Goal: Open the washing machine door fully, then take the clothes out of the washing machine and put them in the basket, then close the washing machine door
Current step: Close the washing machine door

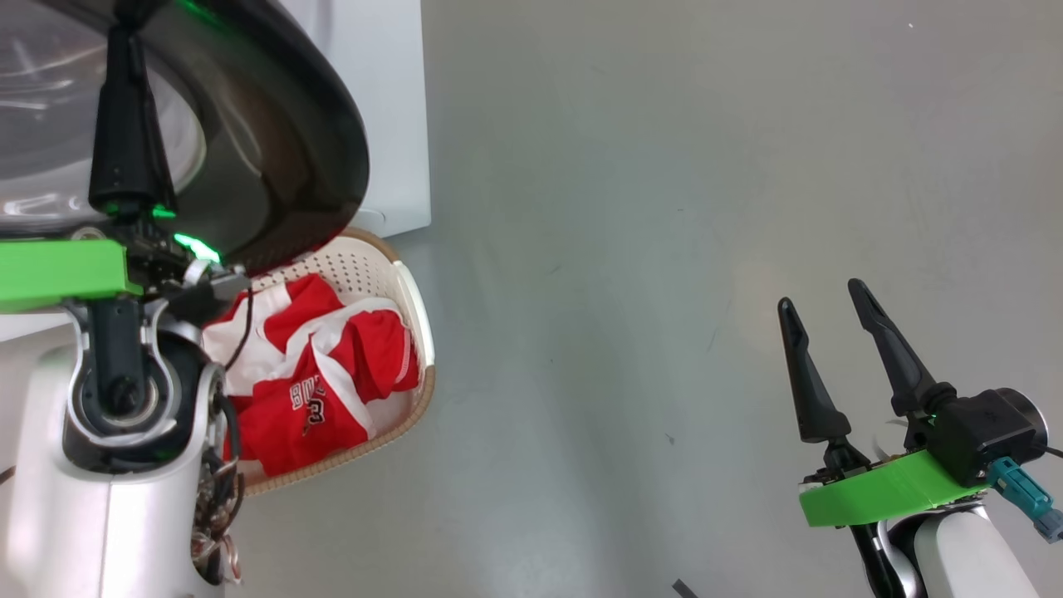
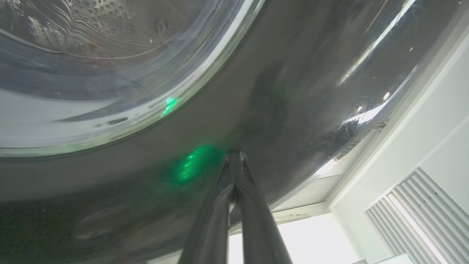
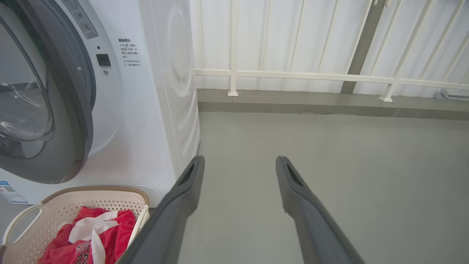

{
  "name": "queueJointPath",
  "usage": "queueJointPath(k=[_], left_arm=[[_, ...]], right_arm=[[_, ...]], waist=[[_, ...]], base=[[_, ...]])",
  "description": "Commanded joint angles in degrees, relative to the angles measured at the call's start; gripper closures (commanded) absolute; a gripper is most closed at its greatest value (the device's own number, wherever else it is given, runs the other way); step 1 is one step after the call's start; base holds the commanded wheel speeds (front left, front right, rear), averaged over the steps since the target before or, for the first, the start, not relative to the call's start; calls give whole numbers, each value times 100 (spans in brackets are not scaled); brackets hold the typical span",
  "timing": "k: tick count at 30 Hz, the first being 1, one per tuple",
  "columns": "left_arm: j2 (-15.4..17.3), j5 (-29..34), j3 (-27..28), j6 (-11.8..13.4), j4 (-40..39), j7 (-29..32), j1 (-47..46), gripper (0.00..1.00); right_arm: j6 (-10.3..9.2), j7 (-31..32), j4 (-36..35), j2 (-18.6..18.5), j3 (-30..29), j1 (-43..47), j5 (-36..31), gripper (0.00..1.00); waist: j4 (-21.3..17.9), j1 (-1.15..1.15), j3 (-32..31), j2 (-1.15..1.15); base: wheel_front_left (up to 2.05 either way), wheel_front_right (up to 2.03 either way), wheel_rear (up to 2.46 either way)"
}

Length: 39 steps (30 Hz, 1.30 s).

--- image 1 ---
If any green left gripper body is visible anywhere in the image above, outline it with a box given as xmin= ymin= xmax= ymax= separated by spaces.
xmin=0 ymin=239 xmax=144 ymax=314

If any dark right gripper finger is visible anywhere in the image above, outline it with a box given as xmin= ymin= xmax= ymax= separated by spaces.
xmin=847 ymin=278 xmax=958 ymax=449
xmin=777 ymin=297 xmax=870 ymax=481

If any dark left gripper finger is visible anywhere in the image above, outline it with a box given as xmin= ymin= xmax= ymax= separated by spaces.
xmin=89 ymin=21 xmax=177 ymax=218

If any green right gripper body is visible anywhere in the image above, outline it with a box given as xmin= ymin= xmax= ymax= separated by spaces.
xmin=799 ymin=448 xmax=993 ymax=529

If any dark washing machine door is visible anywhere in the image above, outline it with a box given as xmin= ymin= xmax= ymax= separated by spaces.
xmin=0 ymin=0 xmax=371 ymax=277

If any red and white garment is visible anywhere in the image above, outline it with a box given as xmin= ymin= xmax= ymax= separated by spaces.
xmin=202 ymin=274 xmax=420 ymax=476

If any cream perforated laundry basket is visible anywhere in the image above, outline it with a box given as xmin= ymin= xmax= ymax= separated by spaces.
xmin=199 ymin=228 xmax=437 ymax=497

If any teal connector right camera cable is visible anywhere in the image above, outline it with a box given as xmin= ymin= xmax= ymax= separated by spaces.
xmin=988 ymin=457 xmax=1063 ymax=545

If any thin dark left arm cable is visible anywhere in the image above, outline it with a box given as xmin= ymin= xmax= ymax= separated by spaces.
xmin=223 ymin=287 xmax=255 ymax=372

